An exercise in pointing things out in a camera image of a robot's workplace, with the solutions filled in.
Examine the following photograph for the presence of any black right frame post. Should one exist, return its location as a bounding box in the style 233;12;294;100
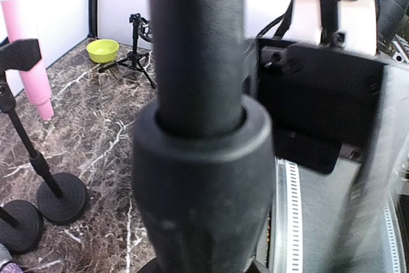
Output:
88;0;98;38

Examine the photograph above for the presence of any white slotted cable duct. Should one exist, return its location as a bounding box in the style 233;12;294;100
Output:
275;159;303;272

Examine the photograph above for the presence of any purple glitter microphone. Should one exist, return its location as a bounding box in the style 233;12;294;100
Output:
0;244;24;273

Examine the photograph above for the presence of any black tripod shock-mount stand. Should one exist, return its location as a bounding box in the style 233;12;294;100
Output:
98;13;156;89

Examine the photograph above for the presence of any lime green bowl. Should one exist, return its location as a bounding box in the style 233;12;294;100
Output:
86;39;120;64

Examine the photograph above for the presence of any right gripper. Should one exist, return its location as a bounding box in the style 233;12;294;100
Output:
243;38;385;174

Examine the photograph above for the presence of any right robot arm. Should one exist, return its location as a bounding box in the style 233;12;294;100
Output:
254;0;408;177

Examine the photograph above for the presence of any pink microphone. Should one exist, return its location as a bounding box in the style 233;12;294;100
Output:
1;0;54;121

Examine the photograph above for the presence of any black round-base stand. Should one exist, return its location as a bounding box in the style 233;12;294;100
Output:
1;200;43;254
132;0;275;272
1;38;88;225

